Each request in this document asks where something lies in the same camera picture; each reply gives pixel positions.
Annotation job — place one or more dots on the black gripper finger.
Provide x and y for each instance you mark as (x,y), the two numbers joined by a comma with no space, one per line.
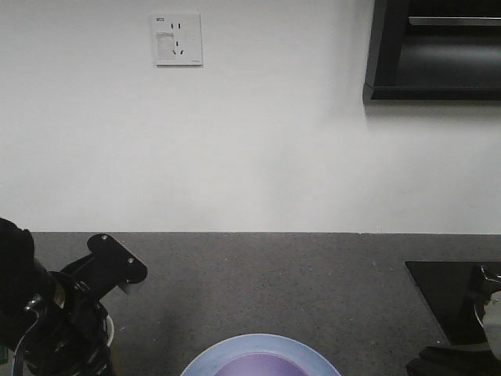
(459,360)

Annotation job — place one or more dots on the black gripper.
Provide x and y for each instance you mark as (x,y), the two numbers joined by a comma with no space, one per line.
(66,332)

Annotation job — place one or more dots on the brown paper cup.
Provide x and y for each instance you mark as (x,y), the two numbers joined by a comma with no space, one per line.
(110,330)

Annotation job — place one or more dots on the purple plastic bowl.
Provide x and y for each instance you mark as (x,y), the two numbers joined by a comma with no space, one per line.
(260,364)

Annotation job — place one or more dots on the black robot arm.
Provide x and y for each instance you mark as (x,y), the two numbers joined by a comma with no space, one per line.
(20,278)

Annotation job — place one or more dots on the light blue plastic plate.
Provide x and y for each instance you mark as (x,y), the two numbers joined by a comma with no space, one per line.
(219,354)

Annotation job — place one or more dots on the silver stove burner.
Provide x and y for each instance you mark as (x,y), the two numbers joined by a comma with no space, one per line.
(487,306)

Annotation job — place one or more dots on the black gas stove top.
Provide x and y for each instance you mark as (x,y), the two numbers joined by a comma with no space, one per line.
(447,288)

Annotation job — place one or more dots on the white wall power socket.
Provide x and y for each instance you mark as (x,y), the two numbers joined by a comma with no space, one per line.
(177,40)

